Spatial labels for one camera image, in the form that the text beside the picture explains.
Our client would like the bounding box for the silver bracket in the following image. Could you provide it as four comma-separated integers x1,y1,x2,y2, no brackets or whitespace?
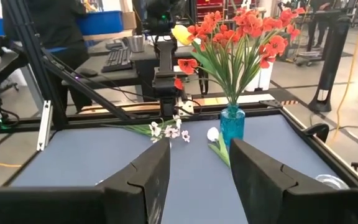
37,100,53,152

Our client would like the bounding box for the yellow tulip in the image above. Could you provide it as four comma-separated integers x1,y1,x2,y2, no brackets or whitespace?
171,24,229,105

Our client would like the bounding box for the small white flower bouquet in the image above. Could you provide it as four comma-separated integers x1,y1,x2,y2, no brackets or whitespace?
101,114,191,144

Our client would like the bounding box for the metal cup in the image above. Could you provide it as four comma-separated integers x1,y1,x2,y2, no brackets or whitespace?
126,34,147,54

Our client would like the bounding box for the yellow floor cable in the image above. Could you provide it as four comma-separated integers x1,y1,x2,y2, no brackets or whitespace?
329,0,358,147

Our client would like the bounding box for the black computer mouse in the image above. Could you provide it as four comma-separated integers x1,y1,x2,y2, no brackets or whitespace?
78,67,99,78

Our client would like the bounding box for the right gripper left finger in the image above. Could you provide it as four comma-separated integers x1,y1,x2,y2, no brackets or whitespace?
0,137,172,224

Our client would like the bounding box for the blue-grey table mat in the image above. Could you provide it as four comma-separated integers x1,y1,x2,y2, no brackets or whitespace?
9,113,341,224

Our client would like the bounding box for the black mat orange striped edge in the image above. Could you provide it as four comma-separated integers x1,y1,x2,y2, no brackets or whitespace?
259,98,300,109

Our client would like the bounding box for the black table handle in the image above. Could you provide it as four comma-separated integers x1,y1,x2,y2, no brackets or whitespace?
303,123,331,143

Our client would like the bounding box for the cardboard box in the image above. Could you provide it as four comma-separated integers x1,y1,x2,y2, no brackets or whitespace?
121,11,138,30

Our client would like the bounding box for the white tulip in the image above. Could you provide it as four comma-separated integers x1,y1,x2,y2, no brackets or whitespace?
206,126,231,169

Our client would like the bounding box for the white bin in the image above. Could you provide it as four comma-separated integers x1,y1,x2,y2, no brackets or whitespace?
244,60,275,93

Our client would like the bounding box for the blue plastic bin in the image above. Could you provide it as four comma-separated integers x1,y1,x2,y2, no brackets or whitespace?
75,10,124,37

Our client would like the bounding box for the blue glass vase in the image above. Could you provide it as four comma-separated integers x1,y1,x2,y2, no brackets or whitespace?
219,103,246,147

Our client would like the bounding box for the clear glass vase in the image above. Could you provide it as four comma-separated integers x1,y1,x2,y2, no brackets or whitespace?
314,174,350,190

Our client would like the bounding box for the grey desk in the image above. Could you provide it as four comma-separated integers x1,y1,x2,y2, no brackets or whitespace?
61,37,198,91

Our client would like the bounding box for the red cabinet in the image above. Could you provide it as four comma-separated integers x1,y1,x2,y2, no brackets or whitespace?
196,0,227,22

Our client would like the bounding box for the person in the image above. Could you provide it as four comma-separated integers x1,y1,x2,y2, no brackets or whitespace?
308,0,333,50
0,0,88,113

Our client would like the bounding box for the black keyboard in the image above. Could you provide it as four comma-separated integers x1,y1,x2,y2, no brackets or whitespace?
100,46,134,74

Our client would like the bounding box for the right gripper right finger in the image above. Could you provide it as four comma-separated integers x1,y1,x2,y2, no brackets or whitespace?
229,138,358,224

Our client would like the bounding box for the black floor stand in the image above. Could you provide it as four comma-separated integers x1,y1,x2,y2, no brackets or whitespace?
308,15,353,113

